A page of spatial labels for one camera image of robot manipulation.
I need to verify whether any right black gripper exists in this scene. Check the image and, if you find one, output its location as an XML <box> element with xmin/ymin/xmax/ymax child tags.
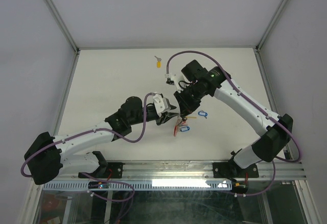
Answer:
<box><xmin>174</xmin><ymin>83</ymin><xmax>207</xmax><ymax>118</ymax></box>

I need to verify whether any red grey keyring holder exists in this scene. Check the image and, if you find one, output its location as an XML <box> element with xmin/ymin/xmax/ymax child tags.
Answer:
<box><xmin>173</xmin><ymin>116</ymin><xmax>185</xmax><ymax>137</ymax></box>

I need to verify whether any blue tag key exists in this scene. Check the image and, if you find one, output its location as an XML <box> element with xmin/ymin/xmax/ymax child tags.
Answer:
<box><xmin>179</xmin><ymin>126</ymin><xmax>190</xmax><ymax>132</ymax></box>
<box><xmin>198</xmin><ymin>110</ymin><xmax>208</xmax><ymax>119</ymax></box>

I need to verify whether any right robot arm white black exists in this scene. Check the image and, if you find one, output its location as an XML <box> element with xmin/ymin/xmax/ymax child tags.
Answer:
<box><xmin>166</xmin><ymin>60</ymin><xmax>293</xmax><ymax>177</ymax></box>

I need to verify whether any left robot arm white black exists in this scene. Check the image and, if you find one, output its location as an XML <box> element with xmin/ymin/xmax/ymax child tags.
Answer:
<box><xmin>20</xmin><ymin>93</ymin><xmax>178</xmax><ymax>185</ymax></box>

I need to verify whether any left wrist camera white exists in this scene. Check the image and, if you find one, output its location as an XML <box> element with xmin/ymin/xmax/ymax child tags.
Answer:
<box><xmin>152</xmin><ymin>93</ymin><xmax>171</xmax><ymax>117</ymax></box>

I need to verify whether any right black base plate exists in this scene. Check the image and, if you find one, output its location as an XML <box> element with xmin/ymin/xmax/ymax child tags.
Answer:
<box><xmin>212</xmin><ymin>162</ymin><xmax>259</xmax><ymax>180</ymax></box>

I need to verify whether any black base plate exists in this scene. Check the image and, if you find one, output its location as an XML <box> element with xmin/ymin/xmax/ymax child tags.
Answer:
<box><xmin>212</xmin><ymin>162</ymin><xmax>259</xmax><ymax>180</ymax></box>
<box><xmin>87</xmin><ymin>161</ymin><xmax>125</xmax><ymax>179</ymax></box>

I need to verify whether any grey slotted cable duct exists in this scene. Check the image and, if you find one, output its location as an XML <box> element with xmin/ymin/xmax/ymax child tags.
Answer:
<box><xmin>43</xmin><ymin>179</ymin><xmax>232</xmax><ymax>192</ymax></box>

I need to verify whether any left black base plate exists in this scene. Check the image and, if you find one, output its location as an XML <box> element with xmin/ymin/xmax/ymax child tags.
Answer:
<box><xmin>87</xmin><ymin>161</ymin><xmax>125</xmax><ymax>179</ymax></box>

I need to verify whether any aluminium front rail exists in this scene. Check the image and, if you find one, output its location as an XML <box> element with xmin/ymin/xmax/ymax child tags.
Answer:
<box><xmin>33</xmin><ymin>156</ymin><xmax>307</xmax><ymax>185</ymax></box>

